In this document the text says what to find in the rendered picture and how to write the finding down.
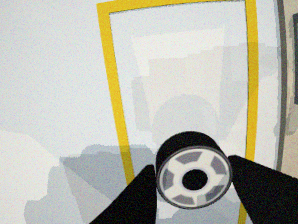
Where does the black wheel with white hub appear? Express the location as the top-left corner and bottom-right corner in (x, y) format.
(156, 131), (233, 210)

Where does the beige flat slab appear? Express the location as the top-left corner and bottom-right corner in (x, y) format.
(275, 0), (298, 179)

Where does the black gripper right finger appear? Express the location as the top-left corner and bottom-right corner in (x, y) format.
(227, 155), (298, 224)

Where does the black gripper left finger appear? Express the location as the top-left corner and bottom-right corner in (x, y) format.
(90, 164), (157, 224)

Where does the yellow rectangular outline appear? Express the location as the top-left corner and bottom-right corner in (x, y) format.
(96, 0), (259, 224)

